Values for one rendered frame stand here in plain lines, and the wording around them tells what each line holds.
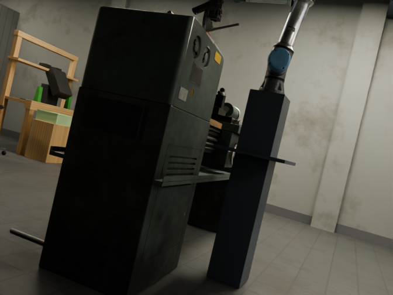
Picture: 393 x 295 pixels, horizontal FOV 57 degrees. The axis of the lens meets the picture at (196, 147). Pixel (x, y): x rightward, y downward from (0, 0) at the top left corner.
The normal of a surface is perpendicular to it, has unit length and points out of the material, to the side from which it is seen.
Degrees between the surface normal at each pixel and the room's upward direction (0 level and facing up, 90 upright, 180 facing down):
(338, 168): 90
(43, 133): 90
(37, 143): 90
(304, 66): 90
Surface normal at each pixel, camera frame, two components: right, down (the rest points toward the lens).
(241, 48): -0.39, -0.07
